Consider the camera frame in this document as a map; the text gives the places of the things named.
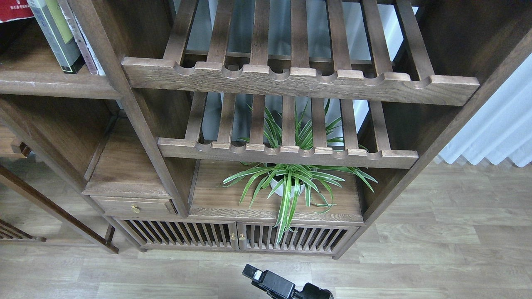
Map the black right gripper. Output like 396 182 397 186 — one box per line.
242 264 334 299

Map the green and black book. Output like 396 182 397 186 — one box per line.
40 0 85 74

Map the red cover book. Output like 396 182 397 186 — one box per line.
0 0 34 23

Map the white lavender cover book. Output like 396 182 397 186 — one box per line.
27 0 47 27

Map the upright book in shelf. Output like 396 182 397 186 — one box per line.
58 0 105 76

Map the white plant pot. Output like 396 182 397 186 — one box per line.
270 176 296 198

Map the green spider plant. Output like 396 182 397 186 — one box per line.
219 102 378 245

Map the dark wooden bookshelf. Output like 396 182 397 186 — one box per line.
1 0 531 259

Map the white pleated curtain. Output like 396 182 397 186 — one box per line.
436 56 532 168

